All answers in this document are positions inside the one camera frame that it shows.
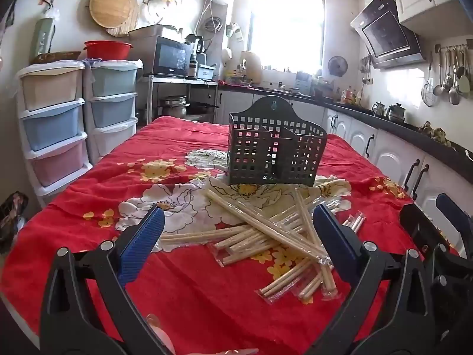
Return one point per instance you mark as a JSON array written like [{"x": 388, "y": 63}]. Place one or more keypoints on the steel teapot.
[{"x": 396, "y": 112}]

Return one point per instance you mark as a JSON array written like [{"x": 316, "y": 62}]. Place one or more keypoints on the black blender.
[{"x": 194, "y": 44}]

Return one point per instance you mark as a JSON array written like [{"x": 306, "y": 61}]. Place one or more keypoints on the white lower cabinets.
[{"x": 388, "y": 155}]

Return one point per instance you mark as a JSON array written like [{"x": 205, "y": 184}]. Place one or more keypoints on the pastel plastic drawer tower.
[{"x": 51, "y": 118}]

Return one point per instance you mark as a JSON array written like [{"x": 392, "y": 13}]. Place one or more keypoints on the dark glass bottle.
[{"x": 193, "y": 68}]

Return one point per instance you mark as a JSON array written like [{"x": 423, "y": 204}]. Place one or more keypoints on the person's left hand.
[{"x": 160, "y": 334}]

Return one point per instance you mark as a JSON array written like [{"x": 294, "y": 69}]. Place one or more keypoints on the black microwave oven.
[{"x": 170, "y": 57}]

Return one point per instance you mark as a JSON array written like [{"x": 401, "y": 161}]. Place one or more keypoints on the dark green utensil basket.
[{"x": 277, "y": 148}]

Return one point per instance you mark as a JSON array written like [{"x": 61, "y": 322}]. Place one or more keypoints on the group of condiment bottles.
[{"x": 351, "y": 96}]

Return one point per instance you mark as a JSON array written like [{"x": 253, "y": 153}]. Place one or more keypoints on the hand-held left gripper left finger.
[{"x": 142, "y": 244}]

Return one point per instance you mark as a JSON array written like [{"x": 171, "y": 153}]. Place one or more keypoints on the round bamboo tray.
[{"x": 112, "y": 7}]

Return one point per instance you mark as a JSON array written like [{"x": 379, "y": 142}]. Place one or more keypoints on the dark patterned bag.
[{"x": 13, "y": 222}]

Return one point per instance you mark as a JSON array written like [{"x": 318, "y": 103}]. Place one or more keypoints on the red floral tablecloth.
[{"x": 92, "y": 199}]

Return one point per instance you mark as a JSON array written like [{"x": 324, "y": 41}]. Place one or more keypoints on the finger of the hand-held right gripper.
[
  {"x": 456, "y": 225},
  {"x": 419, "y": 225}
]

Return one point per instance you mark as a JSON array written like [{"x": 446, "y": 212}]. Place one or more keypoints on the small steel kettle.
[{"x": 379, "y": 109}]

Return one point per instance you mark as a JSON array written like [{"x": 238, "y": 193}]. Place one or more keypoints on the blue grey plastic box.
[{"x": 206, "y": 72}]

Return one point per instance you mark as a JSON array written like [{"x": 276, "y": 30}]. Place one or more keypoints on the small wall fan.
[{"x": 337, "y": 66}]

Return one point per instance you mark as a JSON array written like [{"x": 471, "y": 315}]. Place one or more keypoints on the row of hanging kitchen utensils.
[{"x": 452, "y": 77}]

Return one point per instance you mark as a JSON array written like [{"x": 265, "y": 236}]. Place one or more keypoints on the black countertop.
[{"x": 406, "y": 127}]

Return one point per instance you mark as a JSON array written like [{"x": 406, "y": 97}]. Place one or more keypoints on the blue white plastic drawer tower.
[{"x": 112, "y": 100}]

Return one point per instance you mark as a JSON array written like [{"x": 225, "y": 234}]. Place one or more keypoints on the glass pot lid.
[{"x": 155, "y": 10}]

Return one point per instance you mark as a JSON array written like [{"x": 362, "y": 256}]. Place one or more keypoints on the pile of chopsticks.
[{"x": 258, "y": 235}]

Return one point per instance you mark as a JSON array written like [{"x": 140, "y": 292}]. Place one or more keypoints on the metal rack shelf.
[{"x": 177, "y": 81}]

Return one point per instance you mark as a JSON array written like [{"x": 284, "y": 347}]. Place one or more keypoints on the steel pot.
[{"x": 173, "y": 106}]

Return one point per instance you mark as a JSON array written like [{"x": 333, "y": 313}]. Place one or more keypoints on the black frying pan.
[{"x": 203, "y": 107}]

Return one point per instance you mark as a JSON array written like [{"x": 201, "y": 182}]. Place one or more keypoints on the kitchen window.
[{"x": 286, "y": 26}]

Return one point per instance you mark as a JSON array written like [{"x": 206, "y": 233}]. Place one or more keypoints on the beige cutting board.
[{"x": 251, "y": 66}]

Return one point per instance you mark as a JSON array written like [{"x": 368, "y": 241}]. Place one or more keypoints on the red plastic basin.
[{"x": 107, "y": 50}]

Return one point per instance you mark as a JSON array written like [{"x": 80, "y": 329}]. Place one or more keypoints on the ginger roots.
[{"x": 436, "y": 133}]

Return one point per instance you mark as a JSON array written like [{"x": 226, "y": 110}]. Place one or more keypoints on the green hanging bag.
[{"x": 43, "y": 33}]

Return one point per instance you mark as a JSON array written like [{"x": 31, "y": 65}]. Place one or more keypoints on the black range hood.
[{"x": 388, "y": 33}]

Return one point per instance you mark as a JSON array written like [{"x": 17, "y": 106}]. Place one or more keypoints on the brown wicker basket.
[{"x": 55, "y": 58}]

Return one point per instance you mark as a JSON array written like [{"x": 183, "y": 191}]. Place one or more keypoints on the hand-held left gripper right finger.
[{"x": 332, "y": 240}]

